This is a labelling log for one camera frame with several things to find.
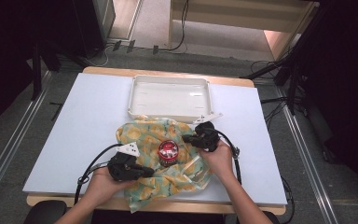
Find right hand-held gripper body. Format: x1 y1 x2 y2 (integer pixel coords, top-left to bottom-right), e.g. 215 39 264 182
192 112 224 153

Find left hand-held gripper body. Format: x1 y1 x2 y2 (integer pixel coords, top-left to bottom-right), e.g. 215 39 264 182
106 142 147 182

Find red round can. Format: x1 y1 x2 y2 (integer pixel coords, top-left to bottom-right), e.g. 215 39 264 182
158 139 180 168

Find orange slice print teal cloth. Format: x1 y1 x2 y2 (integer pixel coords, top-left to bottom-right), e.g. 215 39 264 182
115 115 213 214

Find white plastic tray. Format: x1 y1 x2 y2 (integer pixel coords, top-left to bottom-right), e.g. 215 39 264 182
127 74 214 124

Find person's left hand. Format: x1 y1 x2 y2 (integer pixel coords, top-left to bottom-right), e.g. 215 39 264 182
83 166 135 207

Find person's right hand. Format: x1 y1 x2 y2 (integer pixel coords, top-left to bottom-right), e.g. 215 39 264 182
198 141 236 185

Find black metal stand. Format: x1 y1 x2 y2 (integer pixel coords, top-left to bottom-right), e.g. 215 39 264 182
241 0 327 116

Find light wooden bench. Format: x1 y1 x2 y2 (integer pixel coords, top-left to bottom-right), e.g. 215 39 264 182
167 0 321 62

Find grey cabinet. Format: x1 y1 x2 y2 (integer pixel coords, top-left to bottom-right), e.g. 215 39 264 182
92 0 117 41

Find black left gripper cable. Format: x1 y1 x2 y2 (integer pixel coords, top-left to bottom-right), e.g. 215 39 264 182
74 143 124 205

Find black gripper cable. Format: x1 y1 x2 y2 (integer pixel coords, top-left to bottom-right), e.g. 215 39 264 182
213 128 242 186
74 143 124 205

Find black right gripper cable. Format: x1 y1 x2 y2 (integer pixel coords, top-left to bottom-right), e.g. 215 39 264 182
213 128 242 186

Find black floor cables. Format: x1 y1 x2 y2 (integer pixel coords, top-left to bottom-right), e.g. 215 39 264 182
251 60 295 130

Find metal floor rail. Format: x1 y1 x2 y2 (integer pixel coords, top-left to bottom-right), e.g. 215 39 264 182
274 87 339 224
0 71 53 214

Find black hanging cable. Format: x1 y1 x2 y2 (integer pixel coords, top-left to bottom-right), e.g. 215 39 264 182
159 0 190 53

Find white floor cable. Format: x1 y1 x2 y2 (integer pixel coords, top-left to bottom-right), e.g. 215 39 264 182
85 45 115 68

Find dark post stand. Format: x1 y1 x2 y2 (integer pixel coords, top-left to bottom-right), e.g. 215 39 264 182
30 40 63 101

